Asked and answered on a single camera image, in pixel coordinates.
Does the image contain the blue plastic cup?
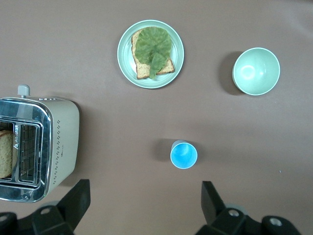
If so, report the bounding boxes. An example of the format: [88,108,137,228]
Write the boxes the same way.
[170,140,198,169]

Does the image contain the brown toast slice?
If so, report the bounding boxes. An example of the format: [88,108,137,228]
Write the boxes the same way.
[131,29,175,80]

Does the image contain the green round plate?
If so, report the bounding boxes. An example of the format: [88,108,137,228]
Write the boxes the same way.
[117,20,184,89]

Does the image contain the beige and chrome toaster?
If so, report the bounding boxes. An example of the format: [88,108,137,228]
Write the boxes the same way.
[0,84,81,203]

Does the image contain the pale bread slice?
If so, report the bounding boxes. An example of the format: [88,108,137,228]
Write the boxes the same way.
[0,129,19,179]

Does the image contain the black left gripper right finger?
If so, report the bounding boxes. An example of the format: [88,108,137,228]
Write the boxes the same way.
[195,181,261,235]

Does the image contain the green lettuce leaf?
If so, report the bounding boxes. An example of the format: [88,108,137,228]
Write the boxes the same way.
[135,26,173,80]

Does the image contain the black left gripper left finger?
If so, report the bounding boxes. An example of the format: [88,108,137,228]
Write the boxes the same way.
[31,179,91,235]

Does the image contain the brown table cover mat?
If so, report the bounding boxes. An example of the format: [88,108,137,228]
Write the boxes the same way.
[0,0,313,235]

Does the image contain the green bowl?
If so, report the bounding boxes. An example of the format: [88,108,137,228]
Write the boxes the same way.
[232,47,281,96]

